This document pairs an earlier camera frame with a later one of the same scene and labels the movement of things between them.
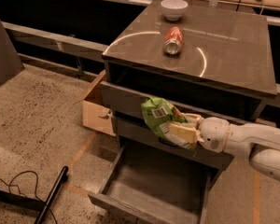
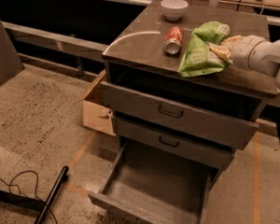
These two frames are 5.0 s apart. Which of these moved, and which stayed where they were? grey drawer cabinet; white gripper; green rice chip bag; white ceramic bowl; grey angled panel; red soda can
Moved: green rice chip bag; white gripper
Stayed: red soda can; grey drawer cabinet; grey angled panel; white ceramic bowl
